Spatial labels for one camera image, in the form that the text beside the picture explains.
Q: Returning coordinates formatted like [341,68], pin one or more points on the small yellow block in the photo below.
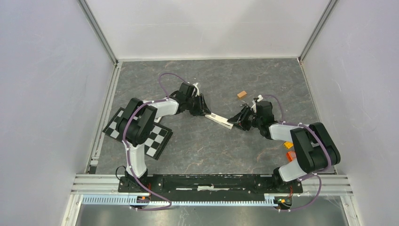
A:
[288,145]

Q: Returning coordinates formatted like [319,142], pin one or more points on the white black remote control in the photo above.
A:
[220,120]

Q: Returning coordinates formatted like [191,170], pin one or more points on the brown wooden block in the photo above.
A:
[241,95]

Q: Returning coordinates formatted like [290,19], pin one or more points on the black white checkerboard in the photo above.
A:
[155,143]

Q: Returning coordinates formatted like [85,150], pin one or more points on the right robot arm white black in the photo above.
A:
[314,148]

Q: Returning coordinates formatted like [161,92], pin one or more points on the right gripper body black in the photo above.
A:
[249,118]

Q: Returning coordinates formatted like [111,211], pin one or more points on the white remote with buttons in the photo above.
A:
[157,120]

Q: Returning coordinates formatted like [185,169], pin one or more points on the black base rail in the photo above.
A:
[207,187]

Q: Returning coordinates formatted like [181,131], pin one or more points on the white toothed cable duct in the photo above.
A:
[135,200]

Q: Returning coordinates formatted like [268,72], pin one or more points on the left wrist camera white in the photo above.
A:
[196,91]

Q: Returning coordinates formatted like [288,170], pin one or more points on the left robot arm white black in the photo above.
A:
[137,121]

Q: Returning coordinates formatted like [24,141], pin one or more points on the orange translucent semicircle block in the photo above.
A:
[291,156]

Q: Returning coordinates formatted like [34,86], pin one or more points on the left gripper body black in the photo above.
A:
[195,108]

